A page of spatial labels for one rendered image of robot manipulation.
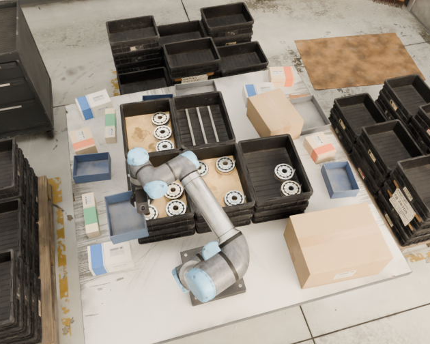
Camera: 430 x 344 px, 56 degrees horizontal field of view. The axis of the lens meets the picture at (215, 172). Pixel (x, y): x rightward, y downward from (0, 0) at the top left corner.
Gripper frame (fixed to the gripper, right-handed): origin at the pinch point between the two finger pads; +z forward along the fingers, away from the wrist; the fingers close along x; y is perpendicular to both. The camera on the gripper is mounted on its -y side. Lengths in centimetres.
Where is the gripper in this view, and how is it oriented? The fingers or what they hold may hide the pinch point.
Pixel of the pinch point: (142, 209)
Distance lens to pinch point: 174.6
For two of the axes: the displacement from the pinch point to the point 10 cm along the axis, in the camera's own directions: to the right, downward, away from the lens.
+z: -1.0, 5.9, 8.0
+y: -2.4, -7.9, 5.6
